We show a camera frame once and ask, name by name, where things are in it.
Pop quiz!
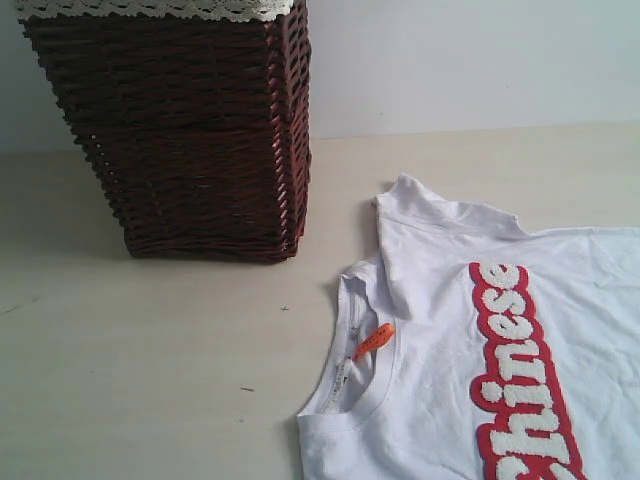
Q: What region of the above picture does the brown wicker basket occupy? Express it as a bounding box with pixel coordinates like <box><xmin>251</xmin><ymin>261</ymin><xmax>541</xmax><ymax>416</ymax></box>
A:
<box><xmin>20</xmin><ymin>1</ymin><xmax>311</xmax><ymax>263</ymax></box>

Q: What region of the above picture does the orange clothing tag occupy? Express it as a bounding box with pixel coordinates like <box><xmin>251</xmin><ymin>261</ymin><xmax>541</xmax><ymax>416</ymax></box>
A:
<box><xmin>353</xmin><ymin>323</ymin><xmax>395</xmax><ymax>362</ymax></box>

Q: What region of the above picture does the white t-shirt red lettering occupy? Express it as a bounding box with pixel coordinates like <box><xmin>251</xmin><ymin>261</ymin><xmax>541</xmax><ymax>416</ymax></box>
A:
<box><xmin>297</xmin><ymin>175</ymin><xmax>639</xmax><ymax>479</ymax></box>

